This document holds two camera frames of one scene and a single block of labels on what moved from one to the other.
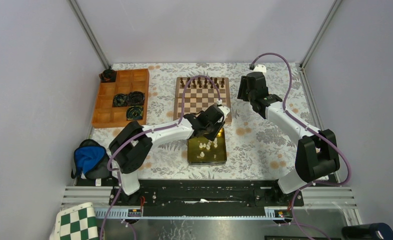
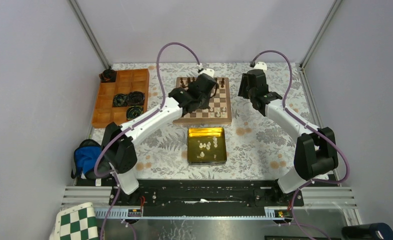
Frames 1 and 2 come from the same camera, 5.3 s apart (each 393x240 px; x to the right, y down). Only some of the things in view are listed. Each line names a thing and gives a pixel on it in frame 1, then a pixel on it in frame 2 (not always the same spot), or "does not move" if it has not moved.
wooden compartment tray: (105, 115) does not move
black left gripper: (218, 125) to (204, 104)
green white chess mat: (78, 223) does not move
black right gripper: (243, 85) does not move
